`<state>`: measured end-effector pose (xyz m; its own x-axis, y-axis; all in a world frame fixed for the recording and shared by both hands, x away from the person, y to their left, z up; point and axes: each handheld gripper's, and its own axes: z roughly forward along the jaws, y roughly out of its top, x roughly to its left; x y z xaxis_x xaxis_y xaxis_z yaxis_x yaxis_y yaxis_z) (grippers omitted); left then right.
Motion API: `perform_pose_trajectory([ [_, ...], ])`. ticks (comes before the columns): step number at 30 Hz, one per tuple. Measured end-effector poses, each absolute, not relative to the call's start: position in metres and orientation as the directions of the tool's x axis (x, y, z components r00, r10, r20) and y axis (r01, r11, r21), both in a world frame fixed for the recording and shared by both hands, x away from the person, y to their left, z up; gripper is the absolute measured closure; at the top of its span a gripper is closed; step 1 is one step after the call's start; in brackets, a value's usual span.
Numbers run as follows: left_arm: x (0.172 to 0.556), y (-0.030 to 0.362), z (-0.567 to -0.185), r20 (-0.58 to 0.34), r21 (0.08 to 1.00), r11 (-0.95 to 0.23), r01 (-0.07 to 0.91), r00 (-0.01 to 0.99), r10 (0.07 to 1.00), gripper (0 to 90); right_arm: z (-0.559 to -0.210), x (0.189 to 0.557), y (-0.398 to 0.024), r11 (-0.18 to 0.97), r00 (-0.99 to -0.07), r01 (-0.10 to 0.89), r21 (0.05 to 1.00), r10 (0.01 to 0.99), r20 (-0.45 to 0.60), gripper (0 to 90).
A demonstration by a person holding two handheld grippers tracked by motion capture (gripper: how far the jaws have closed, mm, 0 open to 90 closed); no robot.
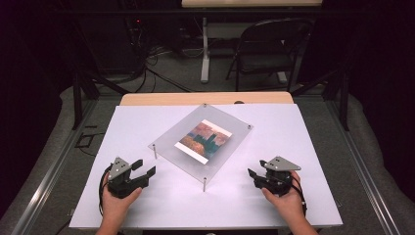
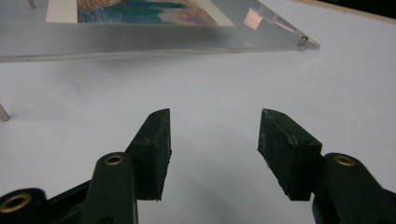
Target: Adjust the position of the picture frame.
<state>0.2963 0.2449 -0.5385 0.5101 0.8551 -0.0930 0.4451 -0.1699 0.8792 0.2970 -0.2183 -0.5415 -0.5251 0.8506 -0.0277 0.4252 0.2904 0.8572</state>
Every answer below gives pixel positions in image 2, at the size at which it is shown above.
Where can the clear acrylic picture frame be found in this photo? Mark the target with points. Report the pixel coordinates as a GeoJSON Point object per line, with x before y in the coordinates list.
{"type": "Point", "coordinates": [140, 37]}

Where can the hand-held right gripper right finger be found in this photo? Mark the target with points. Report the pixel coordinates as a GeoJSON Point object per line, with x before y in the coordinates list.
{"type": "Point", "coordinates": [289, 155]}

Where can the white table mat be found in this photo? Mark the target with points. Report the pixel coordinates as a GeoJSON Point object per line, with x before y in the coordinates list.
{"type": "Point", "coordinates": [218, 87]}

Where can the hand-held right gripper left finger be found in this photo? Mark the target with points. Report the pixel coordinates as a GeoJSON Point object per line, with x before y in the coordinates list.
{"type": "Point", "coordinates": [149, 155]}

